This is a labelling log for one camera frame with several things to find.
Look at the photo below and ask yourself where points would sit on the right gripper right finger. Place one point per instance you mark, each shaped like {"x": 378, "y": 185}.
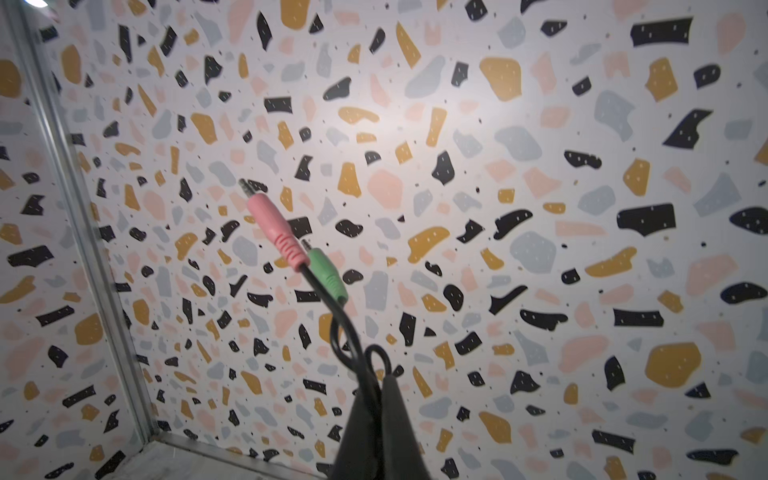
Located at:
{"x": 402, "y": 458}

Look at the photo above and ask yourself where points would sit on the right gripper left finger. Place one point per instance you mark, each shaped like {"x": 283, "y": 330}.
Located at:
{"x": 360, "y": 454}

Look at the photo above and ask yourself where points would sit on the left corner aluminium post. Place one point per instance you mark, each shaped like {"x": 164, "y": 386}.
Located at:
{"x": 69, "y": 177}

